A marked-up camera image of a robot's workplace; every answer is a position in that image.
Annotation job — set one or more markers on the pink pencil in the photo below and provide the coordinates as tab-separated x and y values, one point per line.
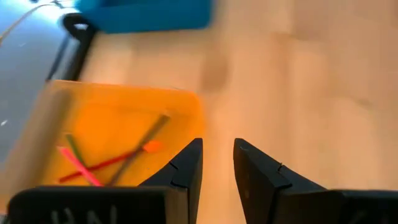
79	166

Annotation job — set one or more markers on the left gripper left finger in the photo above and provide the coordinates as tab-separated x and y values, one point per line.
168	202

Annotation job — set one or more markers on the red pencil with orange eraser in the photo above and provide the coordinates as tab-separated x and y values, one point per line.
152	146

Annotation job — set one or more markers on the orange translucent plastic bin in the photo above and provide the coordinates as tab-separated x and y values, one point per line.
109	105

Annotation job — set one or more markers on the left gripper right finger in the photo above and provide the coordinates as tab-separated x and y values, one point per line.
273	202

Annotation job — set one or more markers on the black pencil with orange eraser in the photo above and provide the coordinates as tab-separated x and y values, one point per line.
155	130

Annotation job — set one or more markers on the blue plastic bin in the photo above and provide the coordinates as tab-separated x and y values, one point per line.
149	15

